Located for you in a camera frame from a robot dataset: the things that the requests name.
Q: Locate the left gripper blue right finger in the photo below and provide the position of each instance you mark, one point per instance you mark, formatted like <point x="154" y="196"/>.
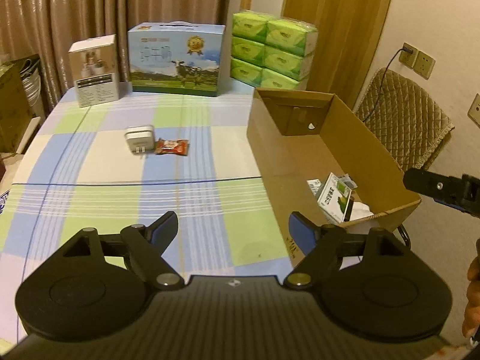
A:
<point x="321" y="247"/>

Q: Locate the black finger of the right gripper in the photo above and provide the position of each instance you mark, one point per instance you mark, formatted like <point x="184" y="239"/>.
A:
<point x="443" y="189"/>

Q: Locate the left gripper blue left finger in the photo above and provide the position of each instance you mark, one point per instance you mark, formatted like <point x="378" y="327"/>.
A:
<point x="145" y="247"/>

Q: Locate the green spray medicine box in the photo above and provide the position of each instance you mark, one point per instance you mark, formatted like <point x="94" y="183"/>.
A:
<point x="334" y="198"/>

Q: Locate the white ointment box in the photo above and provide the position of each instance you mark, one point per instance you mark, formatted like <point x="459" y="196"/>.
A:
<point x="315" y="186"/>

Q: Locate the red snack packet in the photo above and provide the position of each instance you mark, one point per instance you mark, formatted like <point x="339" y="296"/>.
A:
<point x="172" y="147"/>

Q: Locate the white power adapter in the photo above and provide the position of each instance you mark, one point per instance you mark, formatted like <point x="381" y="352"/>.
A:
<point x="140" y="139"/>

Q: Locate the person right hand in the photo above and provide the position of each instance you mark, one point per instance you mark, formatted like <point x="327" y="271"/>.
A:
<point x="472" y="309"/>

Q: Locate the brown cardboard box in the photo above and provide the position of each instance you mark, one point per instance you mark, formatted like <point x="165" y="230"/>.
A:
<point x="296" y="136"/>

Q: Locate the quilted brown chair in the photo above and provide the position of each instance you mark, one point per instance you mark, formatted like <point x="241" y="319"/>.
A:
<point x="405" y="119"/>

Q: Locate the checkered bed sheet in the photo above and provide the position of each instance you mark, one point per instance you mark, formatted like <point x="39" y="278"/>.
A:
<point x="79" y="173"/>

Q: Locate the brown boxes on floor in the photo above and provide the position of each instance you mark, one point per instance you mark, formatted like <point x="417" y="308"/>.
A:
<point x="21" y="100"/>

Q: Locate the blue milk carton box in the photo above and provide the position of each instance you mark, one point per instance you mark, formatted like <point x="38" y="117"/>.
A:
<point x="175" y="58"/>

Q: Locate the white product box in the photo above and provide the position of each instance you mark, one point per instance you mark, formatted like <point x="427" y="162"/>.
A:
<point x="94" y="70"/>

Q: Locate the green tissue pack stack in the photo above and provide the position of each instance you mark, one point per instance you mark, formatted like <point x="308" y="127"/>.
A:
<point x="271" y="52"/>

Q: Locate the brown curtain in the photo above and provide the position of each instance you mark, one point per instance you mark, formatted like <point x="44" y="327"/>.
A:
<point x="48" y="28"/>

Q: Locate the wall power socket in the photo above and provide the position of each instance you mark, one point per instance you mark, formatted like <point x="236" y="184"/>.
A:
<point x="408" y="55"/>

